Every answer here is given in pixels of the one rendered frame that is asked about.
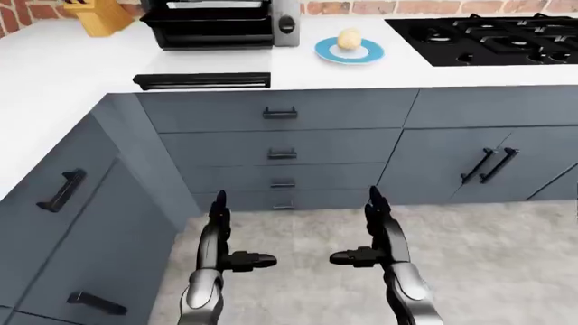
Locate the wooden knife block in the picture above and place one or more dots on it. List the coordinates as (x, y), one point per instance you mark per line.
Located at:
(101, 17)

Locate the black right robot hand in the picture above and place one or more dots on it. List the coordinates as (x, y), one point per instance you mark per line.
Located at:
(384, 237)

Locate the black silver toaster oven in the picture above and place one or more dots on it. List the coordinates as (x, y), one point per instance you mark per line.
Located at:
(226, 23)

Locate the round bread roll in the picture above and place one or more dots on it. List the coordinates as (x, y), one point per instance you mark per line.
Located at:
(349, 39)

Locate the grey double door cabinet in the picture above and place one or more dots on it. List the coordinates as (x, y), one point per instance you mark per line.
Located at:
(487, 145)

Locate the black toaster oven door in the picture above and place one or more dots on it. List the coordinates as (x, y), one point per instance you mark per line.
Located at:
(203, 81)

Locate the grey drawer cabinet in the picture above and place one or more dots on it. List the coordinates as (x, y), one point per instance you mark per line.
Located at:
(280, 149)

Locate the black gas cooktop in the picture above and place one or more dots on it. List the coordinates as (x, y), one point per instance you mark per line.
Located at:
(487, 35)

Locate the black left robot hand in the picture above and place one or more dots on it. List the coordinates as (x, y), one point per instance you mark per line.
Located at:
(221, 237)

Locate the grey corner cabinet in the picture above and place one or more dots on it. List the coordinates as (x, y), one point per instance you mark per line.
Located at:
(81, 216)

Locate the blue white plate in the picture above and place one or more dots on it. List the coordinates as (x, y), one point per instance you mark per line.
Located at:
(350, 50)

